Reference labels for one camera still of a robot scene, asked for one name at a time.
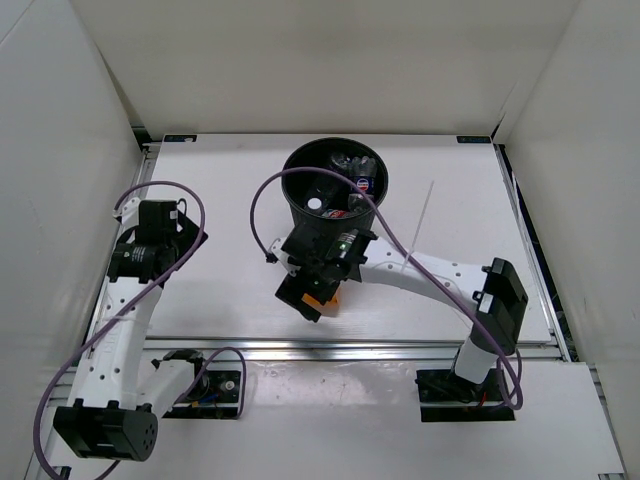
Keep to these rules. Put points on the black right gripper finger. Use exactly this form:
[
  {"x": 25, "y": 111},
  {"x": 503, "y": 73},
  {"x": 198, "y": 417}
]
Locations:
[
  {"x": 291, "y": 291},
  {"x": 350, "y": 270}
]

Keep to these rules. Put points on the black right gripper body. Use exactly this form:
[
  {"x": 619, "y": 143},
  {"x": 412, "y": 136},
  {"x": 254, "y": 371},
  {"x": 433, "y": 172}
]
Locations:
[{"x": 320, "y": 286}]

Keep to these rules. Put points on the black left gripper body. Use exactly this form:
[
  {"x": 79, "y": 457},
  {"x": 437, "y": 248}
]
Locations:
[{"x": 173, "y": 247}]

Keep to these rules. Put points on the orange juice bottle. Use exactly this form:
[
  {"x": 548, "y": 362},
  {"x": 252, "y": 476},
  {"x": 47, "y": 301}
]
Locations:
[{"x": 330, "y": 308}]

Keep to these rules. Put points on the red label plastic bottle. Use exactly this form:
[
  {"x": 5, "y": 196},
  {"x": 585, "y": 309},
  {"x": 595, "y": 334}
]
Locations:
[{"x": 337, "y": 214}]

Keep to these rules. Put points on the black label Pepsi bottle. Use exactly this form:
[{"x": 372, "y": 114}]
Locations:
[{"x": 366, "y": 173}]

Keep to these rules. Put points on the blue label Aquafina bottle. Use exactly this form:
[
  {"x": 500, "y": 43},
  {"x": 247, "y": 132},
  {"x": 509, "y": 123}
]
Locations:
[{"x": 318, "y": 198}]

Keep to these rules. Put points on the clear unlabelled plastic bottle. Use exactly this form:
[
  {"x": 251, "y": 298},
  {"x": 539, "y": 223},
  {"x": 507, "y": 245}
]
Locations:
[{"x": 341, "y": 163}]

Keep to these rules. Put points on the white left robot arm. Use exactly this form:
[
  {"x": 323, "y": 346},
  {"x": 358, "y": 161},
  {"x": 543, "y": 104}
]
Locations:
[{"x": 113, "y": 415}]

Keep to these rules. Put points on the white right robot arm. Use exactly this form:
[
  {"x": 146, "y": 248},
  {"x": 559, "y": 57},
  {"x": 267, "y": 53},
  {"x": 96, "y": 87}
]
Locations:
[{"x": 491, "y": 295}]

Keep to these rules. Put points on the black ribbed waste bin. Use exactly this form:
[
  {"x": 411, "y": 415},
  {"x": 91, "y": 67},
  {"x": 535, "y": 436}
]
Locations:
[{"x": 295, "y": 186}]

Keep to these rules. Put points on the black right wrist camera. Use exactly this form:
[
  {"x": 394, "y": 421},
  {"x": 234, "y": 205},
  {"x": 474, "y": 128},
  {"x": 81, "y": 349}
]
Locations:
[{"x": 305, "y": 245}]

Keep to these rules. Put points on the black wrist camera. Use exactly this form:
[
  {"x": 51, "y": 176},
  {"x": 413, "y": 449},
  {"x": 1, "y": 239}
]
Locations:
[
  {"x": 156, "y": 220},
  {"x": 305, "y": 245}
]

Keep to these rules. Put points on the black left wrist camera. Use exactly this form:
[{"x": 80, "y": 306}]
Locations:
[{"x": 156, "y": 220}]

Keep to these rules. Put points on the aluminium table edge rail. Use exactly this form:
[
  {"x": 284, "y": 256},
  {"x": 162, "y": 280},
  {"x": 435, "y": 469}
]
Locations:
[{"x": 311, "y": 350}]

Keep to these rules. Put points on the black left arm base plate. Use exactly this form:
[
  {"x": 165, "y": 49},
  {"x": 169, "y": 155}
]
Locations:
[{"x": 221, "y": 400}]

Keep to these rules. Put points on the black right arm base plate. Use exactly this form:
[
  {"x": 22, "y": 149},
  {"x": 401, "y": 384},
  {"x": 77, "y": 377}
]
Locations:
[{"x": 447, "y": 398}]

